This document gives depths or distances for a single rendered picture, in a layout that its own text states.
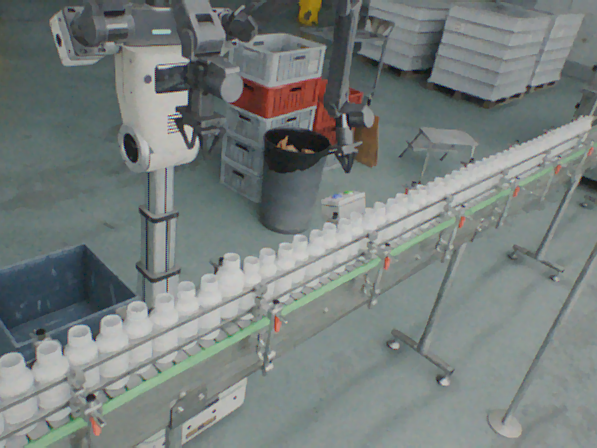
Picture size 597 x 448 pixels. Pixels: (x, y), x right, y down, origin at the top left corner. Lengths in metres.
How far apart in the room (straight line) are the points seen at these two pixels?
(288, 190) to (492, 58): 4.80
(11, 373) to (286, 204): 2.61
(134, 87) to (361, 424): 1.70
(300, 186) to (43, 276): 2.03
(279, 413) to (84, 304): 1.05
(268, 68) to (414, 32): 4.97
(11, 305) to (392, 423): 1.65
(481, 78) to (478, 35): 0.55
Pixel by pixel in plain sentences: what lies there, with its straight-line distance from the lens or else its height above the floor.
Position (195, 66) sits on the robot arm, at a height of 1.59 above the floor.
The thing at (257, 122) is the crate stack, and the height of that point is 0.62.
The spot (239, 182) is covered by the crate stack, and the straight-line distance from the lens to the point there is 3.97.
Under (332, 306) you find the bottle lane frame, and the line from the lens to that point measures 1.57.
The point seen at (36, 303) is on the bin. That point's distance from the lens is 1.74.
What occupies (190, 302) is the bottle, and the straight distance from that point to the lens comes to 1.16.
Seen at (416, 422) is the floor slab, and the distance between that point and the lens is 2.58.
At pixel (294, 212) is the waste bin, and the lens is 3.47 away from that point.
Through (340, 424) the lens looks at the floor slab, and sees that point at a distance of 2.46.
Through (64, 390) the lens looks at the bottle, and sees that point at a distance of 1.09.
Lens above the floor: 1.88
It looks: 31 degrees down
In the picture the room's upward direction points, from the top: 10 degrees clockwise
